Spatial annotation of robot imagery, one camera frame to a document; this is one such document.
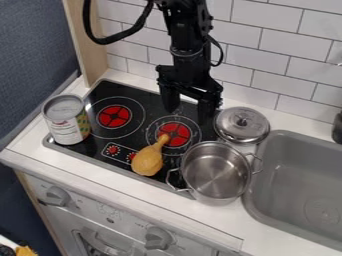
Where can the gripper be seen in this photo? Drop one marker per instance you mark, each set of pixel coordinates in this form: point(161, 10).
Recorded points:
point(189, 75)

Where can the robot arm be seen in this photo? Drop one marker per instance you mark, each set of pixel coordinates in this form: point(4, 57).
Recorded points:
point(187, 26)

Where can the toy stove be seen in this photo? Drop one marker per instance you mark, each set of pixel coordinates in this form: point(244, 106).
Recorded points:
point(129, 130)

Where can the silver pot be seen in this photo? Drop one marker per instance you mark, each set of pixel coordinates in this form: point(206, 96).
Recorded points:
point(216, 173)

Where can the brown toy chicken leg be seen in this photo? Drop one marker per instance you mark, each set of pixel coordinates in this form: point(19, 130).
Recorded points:
point(149, 158)

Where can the silver can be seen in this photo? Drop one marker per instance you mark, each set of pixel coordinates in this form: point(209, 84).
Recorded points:
point(67, 119)

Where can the toy sink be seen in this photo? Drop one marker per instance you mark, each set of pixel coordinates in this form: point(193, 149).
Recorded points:
point(300, 190)

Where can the silver lid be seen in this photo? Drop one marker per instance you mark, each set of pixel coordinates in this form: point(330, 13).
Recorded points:
point(242, 125)

